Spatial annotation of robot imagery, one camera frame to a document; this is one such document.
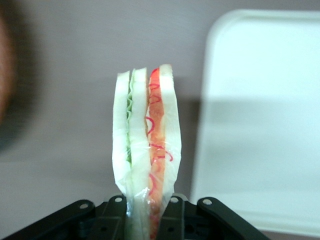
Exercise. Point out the plastic triangle sandwich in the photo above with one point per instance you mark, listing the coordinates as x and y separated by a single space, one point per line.
137 125

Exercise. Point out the cream plastic serving tray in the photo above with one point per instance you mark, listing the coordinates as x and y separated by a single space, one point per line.
262 112

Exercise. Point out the brown round wicker basket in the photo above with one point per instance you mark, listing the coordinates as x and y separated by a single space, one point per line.
6 70

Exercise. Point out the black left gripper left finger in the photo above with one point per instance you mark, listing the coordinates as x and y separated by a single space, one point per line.
75 222

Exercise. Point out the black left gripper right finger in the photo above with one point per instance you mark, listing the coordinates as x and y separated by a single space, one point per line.
200 222

